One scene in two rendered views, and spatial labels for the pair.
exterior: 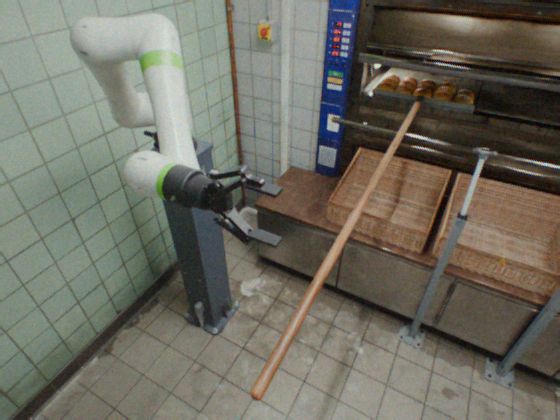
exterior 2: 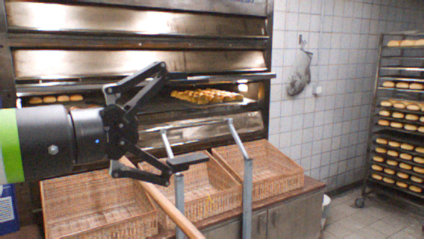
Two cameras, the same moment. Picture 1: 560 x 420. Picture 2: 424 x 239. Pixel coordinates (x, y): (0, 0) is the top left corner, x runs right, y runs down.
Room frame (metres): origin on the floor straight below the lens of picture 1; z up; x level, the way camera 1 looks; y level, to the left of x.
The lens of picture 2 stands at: (0.29, 0.44, 1.60)
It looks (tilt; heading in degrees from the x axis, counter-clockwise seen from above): 12 degrees down; 300
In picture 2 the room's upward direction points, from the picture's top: straight up
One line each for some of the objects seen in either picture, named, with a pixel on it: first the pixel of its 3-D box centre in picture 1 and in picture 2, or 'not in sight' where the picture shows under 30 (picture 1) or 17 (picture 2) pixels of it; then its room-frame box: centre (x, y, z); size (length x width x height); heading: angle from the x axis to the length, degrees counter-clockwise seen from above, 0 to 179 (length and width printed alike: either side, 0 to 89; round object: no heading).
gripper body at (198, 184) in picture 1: (212, 196); (105, 132); (0.63, 0.14, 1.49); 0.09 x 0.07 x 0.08; 62
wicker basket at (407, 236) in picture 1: (387, 196); (98, 207); (1.66, -0.65, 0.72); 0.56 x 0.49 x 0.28; 60
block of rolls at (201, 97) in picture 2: not in sight; (206, 95); (1.72, -2.00, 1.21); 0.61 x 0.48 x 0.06; 151
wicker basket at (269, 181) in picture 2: not in sight; (256, 167); (1.08, -1.69, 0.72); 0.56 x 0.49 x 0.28; 60
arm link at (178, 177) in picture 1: (187, 186); (47, 140); (0.67, 0.21, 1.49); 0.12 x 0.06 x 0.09; 152
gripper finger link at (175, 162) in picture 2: (265, 237); (188, 159); (0.57, 0.03, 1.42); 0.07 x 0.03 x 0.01; 62
